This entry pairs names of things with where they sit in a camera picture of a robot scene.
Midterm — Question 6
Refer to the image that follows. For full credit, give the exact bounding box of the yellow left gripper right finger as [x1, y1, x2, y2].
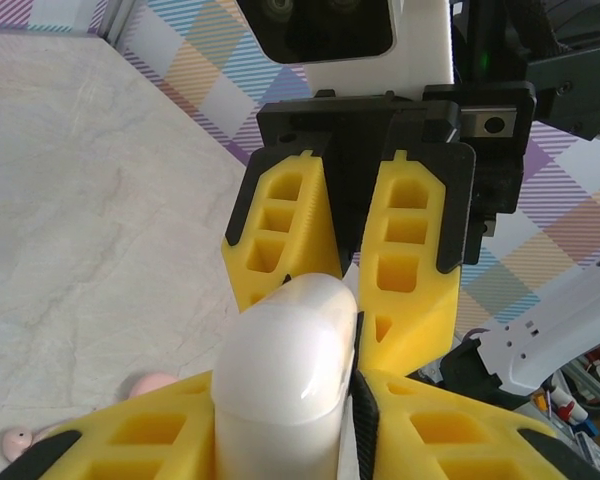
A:
[347, 368, 600, 480]

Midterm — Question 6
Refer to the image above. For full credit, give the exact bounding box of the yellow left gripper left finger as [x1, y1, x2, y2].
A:
[0, 368, 220, 480]

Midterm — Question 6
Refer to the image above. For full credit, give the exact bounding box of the pink earbud charging case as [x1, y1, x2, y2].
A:
[123, 371, 182, 402]

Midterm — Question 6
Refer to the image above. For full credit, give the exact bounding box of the pink wireless earbud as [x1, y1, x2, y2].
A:
[1, 424, 37, 460]

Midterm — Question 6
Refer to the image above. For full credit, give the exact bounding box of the white earbud charging case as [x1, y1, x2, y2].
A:
[212, 272, 360, 480]

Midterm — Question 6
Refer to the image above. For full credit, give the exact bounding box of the red white small bottle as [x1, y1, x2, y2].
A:
[548, 387, 590, 425]

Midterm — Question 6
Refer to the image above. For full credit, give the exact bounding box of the aluminium frame post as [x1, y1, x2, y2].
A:
[101, 0, 132, 48]

